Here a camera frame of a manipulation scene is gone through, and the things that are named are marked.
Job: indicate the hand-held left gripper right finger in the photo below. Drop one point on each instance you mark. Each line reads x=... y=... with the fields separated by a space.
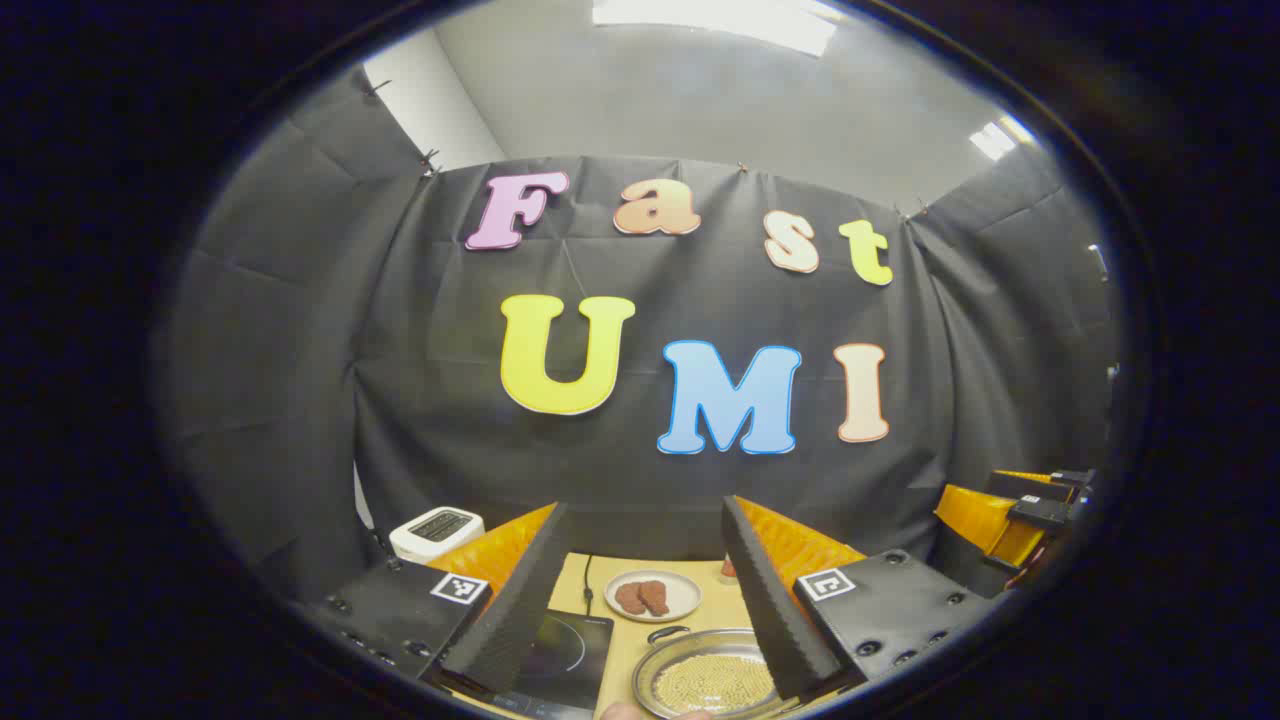
x=775 y=610

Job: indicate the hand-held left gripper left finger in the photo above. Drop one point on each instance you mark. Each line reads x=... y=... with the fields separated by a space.
x=515 y=610

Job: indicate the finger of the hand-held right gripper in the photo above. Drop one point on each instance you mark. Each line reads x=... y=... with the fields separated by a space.
x=1040 y=482
x=985 y=520

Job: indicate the black induction cooktop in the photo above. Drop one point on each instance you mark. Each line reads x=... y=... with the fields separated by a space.
x=570 y=660

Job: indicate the round white plate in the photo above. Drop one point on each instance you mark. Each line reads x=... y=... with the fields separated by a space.
x=685 y=595

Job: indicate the pile of yellow soybeans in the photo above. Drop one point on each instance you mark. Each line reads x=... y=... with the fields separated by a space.
x=710 y=685

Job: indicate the white toaster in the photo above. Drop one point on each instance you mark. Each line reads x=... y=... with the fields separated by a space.
x=435 y=530

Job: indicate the brown meat patty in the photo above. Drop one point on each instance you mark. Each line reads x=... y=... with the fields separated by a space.
x=655 y=597
x=629 y=598

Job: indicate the ceiling light panel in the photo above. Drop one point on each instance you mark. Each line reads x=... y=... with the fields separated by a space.
x=1000 y=138

